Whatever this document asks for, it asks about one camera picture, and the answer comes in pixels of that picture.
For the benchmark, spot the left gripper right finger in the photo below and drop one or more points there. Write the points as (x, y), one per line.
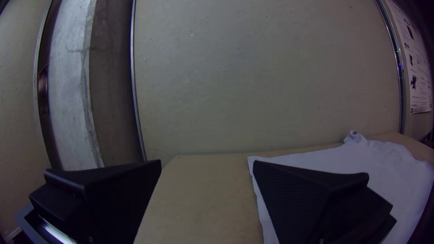
(315, 203)

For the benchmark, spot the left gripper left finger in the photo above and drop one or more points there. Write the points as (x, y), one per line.
(101, 196)

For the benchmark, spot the white printed wall poster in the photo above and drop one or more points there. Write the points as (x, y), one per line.
(418, 78)

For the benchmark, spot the white t-shirt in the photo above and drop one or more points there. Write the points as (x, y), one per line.
(390, 162)

